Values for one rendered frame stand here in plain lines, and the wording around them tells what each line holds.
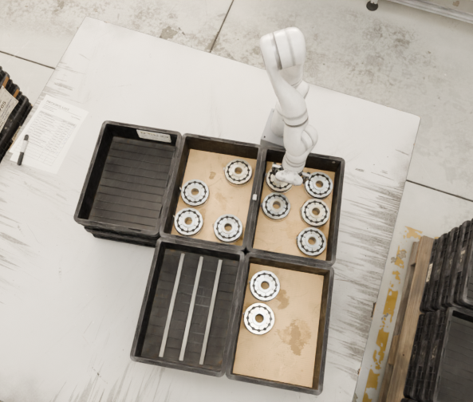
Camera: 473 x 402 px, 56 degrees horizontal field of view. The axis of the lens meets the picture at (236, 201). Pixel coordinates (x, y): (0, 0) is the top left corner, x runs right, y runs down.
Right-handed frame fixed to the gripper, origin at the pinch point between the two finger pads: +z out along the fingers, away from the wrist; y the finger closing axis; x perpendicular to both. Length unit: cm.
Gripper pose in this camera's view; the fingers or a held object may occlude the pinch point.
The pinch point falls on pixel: (287, 179)
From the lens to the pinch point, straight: 163.8
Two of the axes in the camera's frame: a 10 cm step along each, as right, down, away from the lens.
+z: -0.2, 3.4, 9.4
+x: -2.9, 9.0, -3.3
